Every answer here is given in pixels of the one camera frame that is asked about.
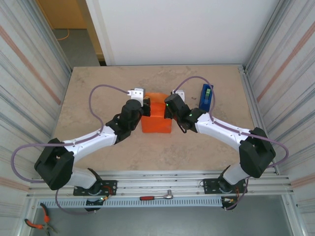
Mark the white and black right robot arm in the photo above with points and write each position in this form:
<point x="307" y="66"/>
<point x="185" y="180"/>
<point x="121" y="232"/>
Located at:
<point x="256" y="152"/>

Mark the blue tape dispenser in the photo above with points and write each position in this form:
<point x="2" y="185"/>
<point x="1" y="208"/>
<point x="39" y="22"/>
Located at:
<point x="205" y="100"/>

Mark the green tape roll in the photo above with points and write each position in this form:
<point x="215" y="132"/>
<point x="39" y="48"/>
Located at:
<point x="208" y="92"/>

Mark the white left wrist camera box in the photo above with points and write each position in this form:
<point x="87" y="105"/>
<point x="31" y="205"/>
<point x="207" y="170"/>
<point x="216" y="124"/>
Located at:
<point x="136" y="96"/>

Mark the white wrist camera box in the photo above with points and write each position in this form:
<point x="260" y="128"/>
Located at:
<point x="179" y="93"/>
<point x="136" y="96"/>

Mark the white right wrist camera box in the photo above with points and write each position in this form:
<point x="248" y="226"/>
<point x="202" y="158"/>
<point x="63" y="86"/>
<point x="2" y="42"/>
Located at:
<point x="179" y="93"/>

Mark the aluminium rail frame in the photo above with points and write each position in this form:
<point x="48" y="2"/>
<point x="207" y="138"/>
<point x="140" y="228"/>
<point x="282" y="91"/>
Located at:
<point x="160" y="182"/>

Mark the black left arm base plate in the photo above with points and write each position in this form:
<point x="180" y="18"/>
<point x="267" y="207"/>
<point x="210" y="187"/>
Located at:
<point x="110" y="184"/>

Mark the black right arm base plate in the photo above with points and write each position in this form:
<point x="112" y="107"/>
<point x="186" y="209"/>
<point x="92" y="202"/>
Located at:
<point x="209" y="184"/>

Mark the white door frame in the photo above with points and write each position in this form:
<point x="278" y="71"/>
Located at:
<point x="101" y="32"/>

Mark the aluminium frame post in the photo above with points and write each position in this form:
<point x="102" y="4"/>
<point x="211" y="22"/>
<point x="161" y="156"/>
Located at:
<point x="264" y="37"/>
<point x="55" y="49"/>

